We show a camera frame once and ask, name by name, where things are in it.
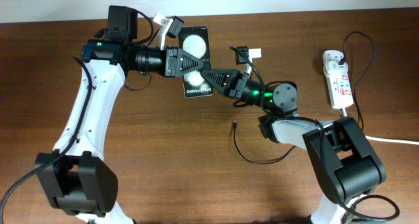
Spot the black USB charging cable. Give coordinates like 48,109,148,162
232,31,376,166

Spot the white power strip cord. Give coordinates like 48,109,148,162
340,107,419,146

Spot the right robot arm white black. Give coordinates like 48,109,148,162
201,69,387,223

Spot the white USB wall charger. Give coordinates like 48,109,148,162
322,50,348,72

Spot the white power strip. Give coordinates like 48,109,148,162
323,61,354,109

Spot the black smartphone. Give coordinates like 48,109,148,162
179,26,213,98

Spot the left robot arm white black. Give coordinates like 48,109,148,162
35,5,209,223

